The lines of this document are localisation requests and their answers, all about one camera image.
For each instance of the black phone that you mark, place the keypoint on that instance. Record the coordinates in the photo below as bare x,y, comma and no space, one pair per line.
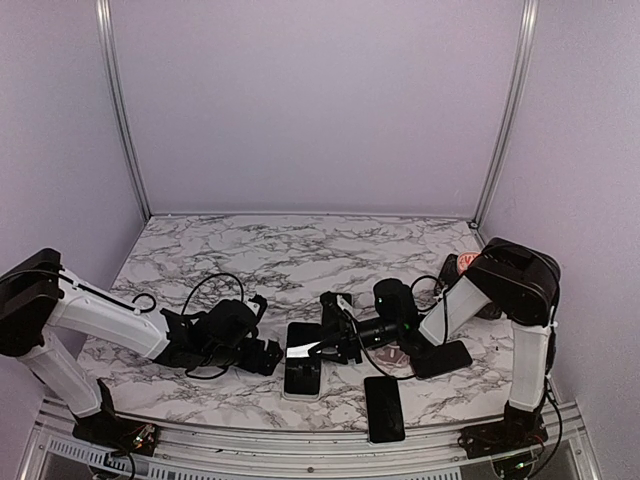
302,374
385,420
441,360

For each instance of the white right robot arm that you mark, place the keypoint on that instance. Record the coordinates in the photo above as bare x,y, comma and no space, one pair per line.
504,279

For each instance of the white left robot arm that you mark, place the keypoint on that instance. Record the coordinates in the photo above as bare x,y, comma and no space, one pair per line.
40,296

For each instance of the aluminium front rail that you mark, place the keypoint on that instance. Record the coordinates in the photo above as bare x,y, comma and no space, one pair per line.
190,451

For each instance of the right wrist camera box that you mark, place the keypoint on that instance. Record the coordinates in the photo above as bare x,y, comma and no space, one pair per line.
339,305

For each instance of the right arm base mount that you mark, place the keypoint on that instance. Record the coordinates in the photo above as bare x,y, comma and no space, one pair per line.
516,430

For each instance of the aluminium left corner post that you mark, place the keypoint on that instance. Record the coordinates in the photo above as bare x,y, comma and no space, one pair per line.
116,92

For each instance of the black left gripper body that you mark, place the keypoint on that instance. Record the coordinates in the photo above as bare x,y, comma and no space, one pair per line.
253,363

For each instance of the red white patterned bowl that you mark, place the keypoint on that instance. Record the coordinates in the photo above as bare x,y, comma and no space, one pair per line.
464,260

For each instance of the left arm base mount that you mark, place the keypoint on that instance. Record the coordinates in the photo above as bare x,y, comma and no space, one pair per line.
108,429

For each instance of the aluminium right corner post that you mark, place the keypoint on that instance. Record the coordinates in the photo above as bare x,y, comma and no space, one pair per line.
522,59

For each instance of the aluminium corner post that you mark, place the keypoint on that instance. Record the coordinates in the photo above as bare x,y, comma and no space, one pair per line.
116,92
522,59

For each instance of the pink phone case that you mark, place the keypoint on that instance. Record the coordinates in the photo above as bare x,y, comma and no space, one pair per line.
391,359

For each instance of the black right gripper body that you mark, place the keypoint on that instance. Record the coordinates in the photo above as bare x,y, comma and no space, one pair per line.
350,339

